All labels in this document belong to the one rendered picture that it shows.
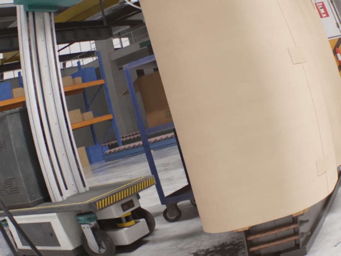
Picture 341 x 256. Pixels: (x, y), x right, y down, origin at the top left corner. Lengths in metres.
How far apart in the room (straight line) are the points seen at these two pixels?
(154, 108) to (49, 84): 0.67
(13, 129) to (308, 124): 1.59
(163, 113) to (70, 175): 0.66
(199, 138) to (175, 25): 0.32
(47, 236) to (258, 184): 1.26
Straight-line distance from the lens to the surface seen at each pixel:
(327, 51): 2.28
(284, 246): 1.58
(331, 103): 1.83
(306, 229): 1.61
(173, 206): 2.92
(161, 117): 2.91
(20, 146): 2.51
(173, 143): 11.53
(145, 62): 2.85
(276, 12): 1.39
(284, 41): 1.37
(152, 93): 2.92
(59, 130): 2.67
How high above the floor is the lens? 0.56
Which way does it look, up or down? 1 degrees down
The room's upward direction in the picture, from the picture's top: 16 degrees counter-clockwise
